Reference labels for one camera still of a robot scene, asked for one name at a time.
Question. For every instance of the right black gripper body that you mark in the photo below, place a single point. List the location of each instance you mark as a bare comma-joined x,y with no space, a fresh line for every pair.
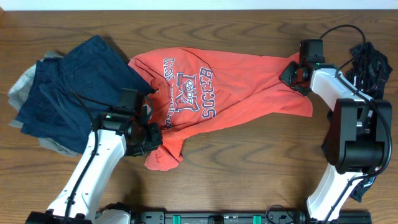
290,77

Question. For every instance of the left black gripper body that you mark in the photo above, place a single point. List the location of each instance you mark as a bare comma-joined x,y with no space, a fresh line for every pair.
145,138

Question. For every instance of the red printed t-shirt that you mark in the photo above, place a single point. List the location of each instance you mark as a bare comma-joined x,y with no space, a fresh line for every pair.
198,91

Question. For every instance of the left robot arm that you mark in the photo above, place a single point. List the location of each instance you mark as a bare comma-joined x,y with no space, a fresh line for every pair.
122,130

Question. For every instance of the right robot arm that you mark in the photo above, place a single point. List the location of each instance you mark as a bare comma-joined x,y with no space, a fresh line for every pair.
334,188

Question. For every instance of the black patterned garment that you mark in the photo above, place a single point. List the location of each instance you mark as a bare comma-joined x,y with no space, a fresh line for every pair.
370,74

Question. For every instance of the navy blue folded shorts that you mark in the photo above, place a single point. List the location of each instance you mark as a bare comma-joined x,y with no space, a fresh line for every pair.
67,92

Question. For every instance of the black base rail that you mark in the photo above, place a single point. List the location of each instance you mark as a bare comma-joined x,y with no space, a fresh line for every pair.
276,214

